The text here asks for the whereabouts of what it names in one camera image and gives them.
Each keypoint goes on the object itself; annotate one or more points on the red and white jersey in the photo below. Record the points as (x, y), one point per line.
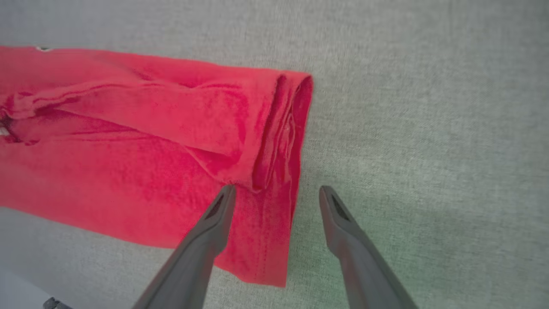
(128, 150)

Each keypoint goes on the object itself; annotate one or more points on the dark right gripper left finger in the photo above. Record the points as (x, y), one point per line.
(193, 266)

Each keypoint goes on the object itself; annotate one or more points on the grey-green fabric sofa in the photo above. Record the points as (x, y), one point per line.
(429, 107)

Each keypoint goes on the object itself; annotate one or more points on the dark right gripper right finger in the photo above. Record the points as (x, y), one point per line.
(364, 266)

